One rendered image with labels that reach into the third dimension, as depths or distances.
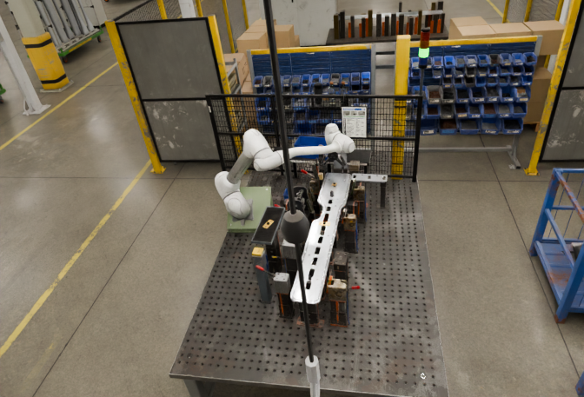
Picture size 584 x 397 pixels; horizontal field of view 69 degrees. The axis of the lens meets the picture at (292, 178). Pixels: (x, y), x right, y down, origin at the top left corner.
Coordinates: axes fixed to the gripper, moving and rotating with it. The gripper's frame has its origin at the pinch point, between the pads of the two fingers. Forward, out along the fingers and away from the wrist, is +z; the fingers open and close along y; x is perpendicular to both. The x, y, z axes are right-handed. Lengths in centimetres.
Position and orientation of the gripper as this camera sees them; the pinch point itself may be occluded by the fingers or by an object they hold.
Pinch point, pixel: (334, 171)
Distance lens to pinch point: 340.5
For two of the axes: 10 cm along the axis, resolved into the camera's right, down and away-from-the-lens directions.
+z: 1.0, 8.2, 5.7
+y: 9.7, 0.5, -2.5
